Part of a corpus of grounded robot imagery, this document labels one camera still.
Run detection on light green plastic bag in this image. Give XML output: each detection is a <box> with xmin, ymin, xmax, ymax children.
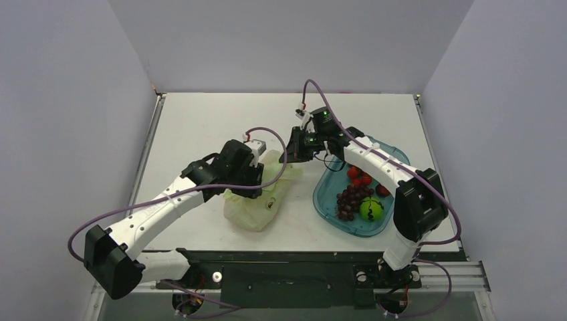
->
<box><xmin>223</xmin><ymin>164</ymin><xmax>304</xmax><ymax>232</ymax></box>

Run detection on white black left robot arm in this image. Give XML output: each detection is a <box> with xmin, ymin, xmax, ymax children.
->
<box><xmin>84</xmin><ymin>140</ymin><xmax>266</xmax><ymax>300</ymax></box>

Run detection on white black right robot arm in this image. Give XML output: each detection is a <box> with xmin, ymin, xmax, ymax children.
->
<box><xmin>285</xmin><ymin>107</ymin><xmax>448</xmax><ymax>286</ymax></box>

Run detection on red fake strawberry bunch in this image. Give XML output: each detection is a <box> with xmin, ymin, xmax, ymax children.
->
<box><xmin>346</xmin><ymin>166</ymin><xmax>372</xmax><ymax>186</ymax></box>

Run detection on dark purple fake grapes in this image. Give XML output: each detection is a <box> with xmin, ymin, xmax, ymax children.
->
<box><xmin>336</xmin><ymin>185</ymin><xmax>375</xmax><ymax>221</ymax></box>

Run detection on dark red fake fruit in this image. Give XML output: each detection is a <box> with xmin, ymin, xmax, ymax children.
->
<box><xmin>375</xmin><ymin>184</ymin><xmax>390</xmax><ymax>198</ymax></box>

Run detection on green striped fake melon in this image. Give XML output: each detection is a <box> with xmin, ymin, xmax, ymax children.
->
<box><xmin>358</xmin><ymin>197</ymin><xmax>384</xmax><ymax>222</ymax></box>

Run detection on teal plastic tray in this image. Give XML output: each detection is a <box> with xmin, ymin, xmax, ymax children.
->
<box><xmin>313</xmin><ymin>154</ymin><xmax>394</xmax><ymax>237</ymax></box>

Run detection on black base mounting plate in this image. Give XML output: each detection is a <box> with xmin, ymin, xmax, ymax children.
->
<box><xmin>174</xmin><ymin>249</ymin><xmax>421</xmax><ymax>309</ymax></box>

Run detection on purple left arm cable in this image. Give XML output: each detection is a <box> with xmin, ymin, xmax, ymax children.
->
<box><xmin>67</xmin><ymin>126</ymin><xmax>289</xmax><ymax>263</ymax></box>

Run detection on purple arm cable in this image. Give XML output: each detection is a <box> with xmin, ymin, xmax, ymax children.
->
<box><xmin>67</xmin><ymin>126</ymin><xmax>289</xmax><ymax>263</ymax></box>
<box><xmin>302</xmin><ymin>78</ymin><xmax>463</xmax><ymax>247</ymax></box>

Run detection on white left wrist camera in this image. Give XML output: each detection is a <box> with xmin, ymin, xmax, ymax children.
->
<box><xmin>243</xmin><ymin>133</ymin><xmax>266</xmax><ymax>167</ymax></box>

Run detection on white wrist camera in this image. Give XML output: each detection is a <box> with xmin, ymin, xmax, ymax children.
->
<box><xmin>296</xmin><ymin>105</ymin><xmax>312</xmax><ymax>130</ymax></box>
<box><xmin>243</xmin><ymin>133</ymin><xmax>266</xmax><ymax>167</ymax></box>

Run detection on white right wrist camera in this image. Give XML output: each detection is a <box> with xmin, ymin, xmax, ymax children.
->
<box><xmin>296</xmin><ymin>105</ymin><xmax>312</xmax><ymax>130</ymax></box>

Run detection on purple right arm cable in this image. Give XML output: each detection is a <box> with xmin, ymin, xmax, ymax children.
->
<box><xmin>302</xmin><ymin>78</ymin><xmax>463</xmax><ymax>247</ymax></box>

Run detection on aluminium frame rail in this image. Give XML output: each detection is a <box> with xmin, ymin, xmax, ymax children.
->
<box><xmin>88</xmin><ymin>260</ymin><xmax>493</xmax><ymax>296</ymax></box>

